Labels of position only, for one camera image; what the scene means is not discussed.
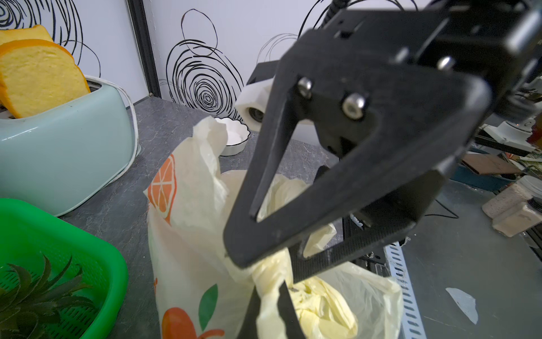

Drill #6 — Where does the yellowish fruit print plastic bag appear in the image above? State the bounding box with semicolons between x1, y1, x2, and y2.
145;117;404;338

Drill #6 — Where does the grey slotted cable duct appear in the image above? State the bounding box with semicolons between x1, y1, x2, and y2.
384;242;427;339

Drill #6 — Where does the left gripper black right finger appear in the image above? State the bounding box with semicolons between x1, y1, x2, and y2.
277;282;306;339

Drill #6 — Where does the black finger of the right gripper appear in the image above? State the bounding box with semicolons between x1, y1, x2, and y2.
288;165;449;282
223;30;492;268

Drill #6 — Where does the toast slice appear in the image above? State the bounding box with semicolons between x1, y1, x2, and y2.
1;39;90;119
1;25;54;45

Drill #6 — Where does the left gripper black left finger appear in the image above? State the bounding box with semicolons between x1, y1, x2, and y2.
237;288;261;339

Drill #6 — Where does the white toaster cable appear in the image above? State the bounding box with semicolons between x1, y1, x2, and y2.
56;75;143;217

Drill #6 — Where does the front toast slice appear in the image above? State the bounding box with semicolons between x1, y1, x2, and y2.
1;39;90;119

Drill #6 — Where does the back toast slice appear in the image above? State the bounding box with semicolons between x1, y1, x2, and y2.
1;25;54;45

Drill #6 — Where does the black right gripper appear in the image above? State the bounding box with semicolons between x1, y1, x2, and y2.
321;1;541;122

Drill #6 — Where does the mint green toaster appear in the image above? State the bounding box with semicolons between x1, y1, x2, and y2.
1;76;139;216

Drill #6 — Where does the green plastic basket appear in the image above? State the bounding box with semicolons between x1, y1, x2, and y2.
1;199;128;338

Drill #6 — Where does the white scalloped plate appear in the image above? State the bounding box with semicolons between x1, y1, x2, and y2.
215;117;251;157

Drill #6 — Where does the green pineapple middle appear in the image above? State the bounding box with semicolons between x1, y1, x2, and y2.
1;257;96;338

